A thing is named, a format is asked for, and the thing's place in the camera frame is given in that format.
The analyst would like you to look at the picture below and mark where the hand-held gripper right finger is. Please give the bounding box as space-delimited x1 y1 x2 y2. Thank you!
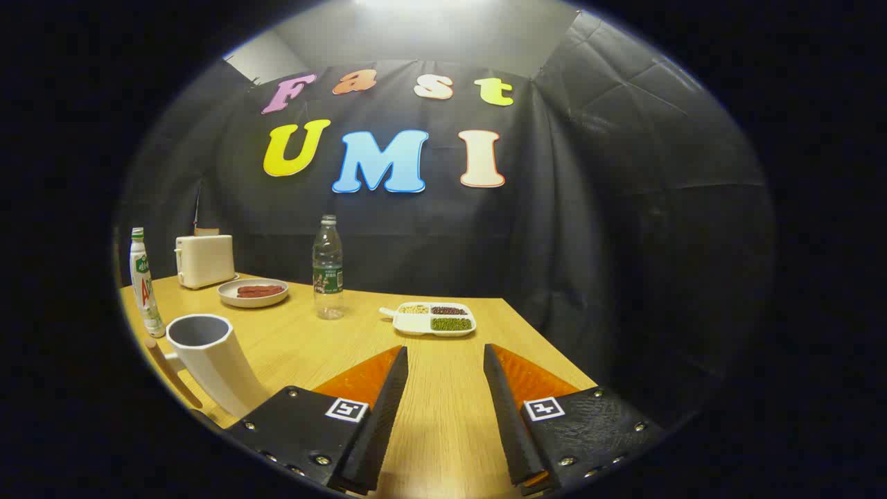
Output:
483 343 666 496

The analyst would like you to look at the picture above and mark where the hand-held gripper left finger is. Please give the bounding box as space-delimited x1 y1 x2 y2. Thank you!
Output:
225 345 410 496

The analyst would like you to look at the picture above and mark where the white cup wooden handle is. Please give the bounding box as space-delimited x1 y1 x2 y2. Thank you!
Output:
144 314 271 420

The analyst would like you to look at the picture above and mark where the white juice bottle green label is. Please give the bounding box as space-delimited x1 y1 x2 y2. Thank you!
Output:
130 227 167 339

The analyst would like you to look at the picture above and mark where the clear plastic water bottle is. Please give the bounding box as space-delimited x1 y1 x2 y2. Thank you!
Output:
312 215 344 321

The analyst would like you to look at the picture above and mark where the wooden table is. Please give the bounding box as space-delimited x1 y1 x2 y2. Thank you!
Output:
118 274 600 499

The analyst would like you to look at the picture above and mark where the white divided tray of beans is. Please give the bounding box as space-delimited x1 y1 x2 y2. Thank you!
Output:
379 301 477 338

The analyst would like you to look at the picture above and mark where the round white plate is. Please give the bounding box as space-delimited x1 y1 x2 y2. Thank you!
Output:
217 278 290 308

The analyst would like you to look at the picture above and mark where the cream toaster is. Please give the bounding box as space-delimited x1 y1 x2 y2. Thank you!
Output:
175 234 238 290

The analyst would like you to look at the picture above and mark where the black backdrop cloth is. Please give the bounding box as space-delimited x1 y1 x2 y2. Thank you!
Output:
114 10 773 430

